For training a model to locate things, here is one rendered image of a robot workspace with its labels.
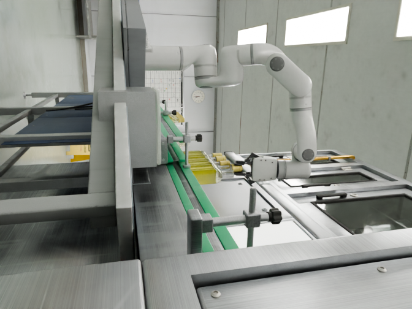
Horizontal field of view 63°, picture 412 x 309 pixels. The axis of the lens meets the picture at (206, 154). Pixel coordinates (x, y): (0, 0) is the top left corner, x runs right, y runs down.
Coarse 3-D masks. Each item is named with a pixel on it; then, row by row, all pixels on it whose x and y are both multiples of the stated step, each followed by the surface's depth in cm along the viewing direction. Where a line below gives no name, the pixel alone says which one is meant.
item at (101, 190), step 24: (96, 48) 121; (96, 72) 110; (96, 96) 100; (96, 120) 92; (96, 144) 86; (96, 168) 80; (96, 192) 75; (0, 216) 68; (24, 216) 69; (48, 216) 71; (72, 216) 72; (96, 216) 74
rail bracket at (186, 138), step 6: (186, 126) 119; (186, 132) 119; (168, 138) 117; (174, 138) 119; (180, 138) 119; (186, 138) 119; (192, 138) 120; (198, 138) 120; (186, 144) 120; (186, 150) 121; (186, 156) 122; (186, 162) 122
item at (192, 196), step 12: (168, 168) 122; (180, 168) 123; (180, 180) 111; (192, 180) 110; (180, 192) 100; (192, 192) 101; (204, 192) 101; (192, 204) 93; (204, 204) 92; (216, 216) 85; (216, 228) 79; (204, 240) 74; (216, 240) 74; (228, 240) 74; (204, 252) 69
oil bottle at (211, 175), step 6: (192, 168) 127; (198, 168) 127; (204, 168) 127; (210, 168) 127; (216, 168) 128; (198, 174) 124; (204, 174) 125; (210, 174) 125; (216, 174) 126; (222, 174) 128; (198, 180) 125; (204, 180) 125; (210, 180) 126; (216, 180) 126
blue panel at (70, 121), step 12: (72, 96) 253; (84, 96) 254; (36, 120) 157; (48, 120) 157; (60, 120) 158; (72, 120) 158; (84, 120) 159; (24, 132) 131; (36, 132) 132; (48, 132) 132; (60, 132) 133; (72, 132) 133; (12, 144) 115
